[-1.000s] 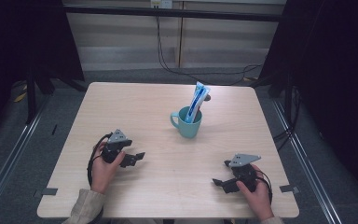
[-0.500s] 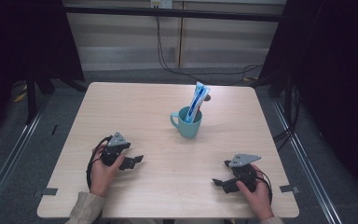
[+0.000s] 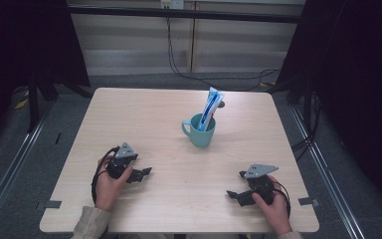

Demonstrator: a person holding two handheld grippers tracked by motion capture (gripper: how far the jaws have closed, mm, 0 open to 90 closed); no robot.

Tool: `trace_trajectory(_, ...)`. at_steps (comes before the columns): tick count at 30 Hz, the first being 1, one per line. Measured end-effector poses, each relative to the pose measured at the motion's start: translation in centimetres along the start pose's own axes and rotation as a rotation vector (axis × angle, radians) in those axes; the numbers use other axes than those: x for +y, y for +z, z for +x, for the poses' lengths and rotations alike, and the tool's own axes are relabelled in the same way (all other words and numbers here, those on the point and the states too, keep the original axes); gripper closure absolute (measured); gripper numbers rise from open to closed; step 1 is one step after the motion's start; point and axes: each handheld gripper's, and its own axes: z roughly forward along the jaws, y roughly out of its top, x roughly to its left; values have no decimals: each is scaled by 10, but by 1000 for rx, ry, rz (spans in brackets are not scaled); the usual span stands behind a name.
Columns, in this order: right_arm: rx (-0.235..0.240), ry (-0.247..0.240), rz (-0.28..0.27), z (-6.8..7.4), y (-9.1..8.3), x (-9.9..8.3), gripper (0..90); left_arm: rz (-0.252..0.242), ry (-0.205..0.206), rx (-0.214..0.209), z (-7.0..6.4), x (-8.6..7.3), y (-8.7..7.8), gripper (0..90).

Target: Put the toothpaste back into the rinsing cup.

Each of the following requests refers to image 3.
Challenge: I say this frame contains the yellow scrap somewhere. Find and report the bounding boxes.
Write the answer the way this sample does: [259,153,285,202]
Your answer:
[14,98,30,111]

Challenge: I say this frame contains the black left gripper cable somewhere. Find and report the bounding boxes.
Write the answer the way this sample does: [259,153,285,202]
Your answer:
[91,145,121,205]

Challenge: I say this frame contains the grey tape strip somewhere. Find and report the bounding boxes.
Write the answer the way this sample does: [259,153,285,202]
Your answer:
[297,196,320,207]
[44,199,63,210]

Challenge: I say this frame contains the blue and white toothpaste tube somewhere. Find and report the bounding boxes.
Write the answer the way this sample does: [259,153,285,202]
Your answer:
[197,87,226,132]

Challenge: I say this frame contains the white wall socket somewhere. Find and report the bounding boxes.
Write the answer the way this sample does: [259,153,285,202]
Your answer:
[160,0,185,10]

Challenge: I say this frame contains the black horizontal bar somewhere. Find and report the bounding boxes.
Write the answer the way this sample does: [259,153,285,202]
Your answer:
[68,5,301,24]

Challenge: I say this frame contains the person's right hand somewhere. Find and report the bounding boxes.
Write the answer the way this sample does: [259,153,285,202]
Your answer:
[252,175,292,237]

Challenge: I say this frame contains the person's left hand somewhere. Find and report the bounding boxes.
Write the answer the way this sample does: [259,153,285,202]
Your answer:
[95,158,134,212]

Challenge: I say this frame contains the metal floor rail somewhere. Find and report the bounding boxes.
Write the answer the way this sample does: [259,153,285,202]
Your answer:
[289,105,366,239]
[0,101,54,231]

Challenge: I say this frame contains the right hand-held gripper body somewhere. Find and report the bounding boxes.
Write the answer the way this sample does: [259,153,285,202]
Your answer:
[244,163,280,204]

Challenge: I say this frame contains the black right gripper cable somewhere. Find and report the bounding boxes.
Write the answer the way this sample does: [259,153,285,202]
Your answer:
[272,180,292,219]

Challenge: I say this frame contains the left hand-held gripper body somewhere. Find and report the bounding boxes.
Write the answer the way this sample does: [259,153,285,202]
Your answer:
[105,142,139,180]

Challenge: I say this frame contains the black floor cables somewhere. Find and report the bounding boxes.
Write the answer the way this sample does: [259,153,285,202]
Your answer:
[291,93,323,162]

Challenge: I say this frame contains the teal mug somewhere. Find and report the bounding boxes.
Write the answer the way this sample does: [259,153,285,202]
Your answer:
[181,113,217,149]

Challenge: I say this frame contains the black wall cable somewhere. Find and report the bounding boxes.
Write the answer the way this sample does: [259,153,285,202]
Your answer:
[165,6,282,93]

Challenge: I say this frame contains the black curtain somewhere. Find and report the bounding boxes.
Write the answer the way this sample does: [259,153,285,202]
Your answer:
[276,0,382,208]
[0,0,92,157]

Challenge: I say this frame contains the black metal stand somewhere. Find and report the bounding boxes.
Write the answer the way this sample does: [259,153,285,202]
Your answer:
[286,73,316,133]
[26,68,60,133]

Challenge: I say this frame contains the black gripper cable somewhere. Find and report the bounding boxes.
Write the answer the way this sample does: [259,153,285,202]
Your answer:
[91,145,121,205]
[272,180,292,219]

